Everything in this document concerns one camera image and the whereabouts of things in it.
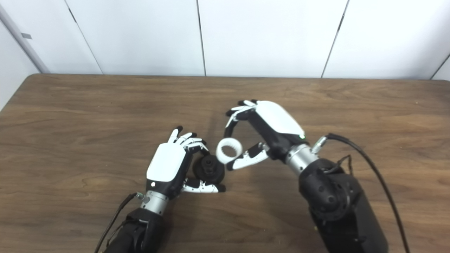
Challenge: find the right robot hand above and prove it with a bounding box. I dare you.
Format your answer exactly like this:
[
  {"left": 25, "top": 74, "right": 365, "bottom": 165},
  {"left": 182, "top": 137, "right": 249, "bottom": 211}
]
[{"left": 224, "top": 100, "right": 306, "bottom": 171}]

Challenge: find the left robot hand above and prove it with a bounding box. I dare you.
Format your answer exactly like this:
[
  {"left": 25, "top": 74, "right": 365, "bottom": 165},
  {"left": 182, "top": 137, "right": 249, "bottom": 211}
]
[{"left": 146, "top": 126, "right": 226, "bottom": 199}]

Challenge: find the round black part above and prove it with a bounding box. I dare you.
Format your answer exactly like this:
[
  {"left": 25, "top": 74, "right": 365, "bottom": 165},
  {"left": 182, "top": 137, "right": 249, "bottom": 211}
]
[{"left": 193, "top": 155, "right": 225, "bottom": 185}]

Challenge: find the white ring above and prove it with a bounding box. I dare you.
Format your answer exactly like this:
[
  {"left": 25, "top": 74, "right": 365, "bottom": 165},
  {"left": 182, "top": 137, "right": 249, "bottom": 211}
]
[{"left": 216, "top": 138, "right": 243, "bottom": 164}]

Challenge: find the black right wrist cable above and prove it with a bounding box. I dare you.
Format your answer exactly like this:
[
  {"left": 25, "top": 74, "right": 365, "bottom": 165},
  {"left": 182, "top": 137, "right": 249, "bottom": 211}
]
[{"left": 311, "top": 133, "right": 411, "bottom": 253}]

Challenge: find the grey wall corner post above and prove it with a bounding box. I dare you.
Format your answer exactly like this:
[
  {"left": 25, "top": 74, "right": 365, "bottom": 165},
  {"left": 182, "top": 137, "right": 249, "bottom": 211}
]
[{"left": 0, "top": 4, "right": 50, "bottom": 74}]

